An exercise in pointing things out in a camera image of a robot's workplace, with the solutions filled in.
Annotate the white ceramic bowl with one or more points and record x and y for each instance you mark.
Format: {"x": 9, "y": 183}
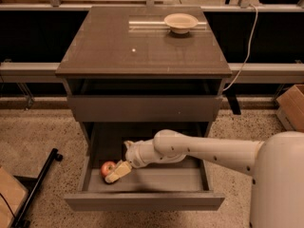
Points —
{"x": 180, "y": 23}

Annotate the cardboard box on right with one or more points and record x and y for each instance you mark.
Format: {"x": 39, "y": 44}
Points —
{"x": 291, "y": 108}

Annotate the closed grey top drawer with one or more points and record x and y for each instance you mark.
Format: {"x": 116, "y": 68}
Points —
{"x": 144, "y": 109}

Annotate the black metal stand bar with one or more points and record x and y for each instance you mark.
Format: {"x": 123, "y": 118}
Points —
{"x": 32, "y": 186}

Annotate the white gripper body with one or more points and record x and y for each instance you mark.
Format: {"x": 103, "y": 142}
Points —
{"x": 134, "y": 157}

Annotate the red apple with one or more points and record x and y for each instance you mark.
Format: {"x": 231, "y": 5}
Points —
{"x": 107, "y": 167}

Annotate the open grey middle drawer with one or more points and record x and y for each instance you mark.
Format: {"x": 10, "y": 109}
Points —
{"x": 182, "y": 186}

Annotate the brown board lower left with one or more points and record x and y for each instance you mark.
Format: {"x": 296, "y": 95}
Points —
{"x": 13, "y": 195}

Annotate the grey metal railing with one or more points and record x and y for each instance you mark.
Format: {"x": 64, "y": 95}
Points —
{"x": 250, "y": 73}

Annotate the grey drawer cabinet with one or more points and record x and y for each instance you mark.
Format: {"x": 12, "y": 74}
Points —
{"x": 131, "y": 52}

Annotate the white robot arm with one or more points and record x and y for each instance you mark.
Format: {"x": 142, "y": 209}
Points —
{"x": 275, "y": 166}

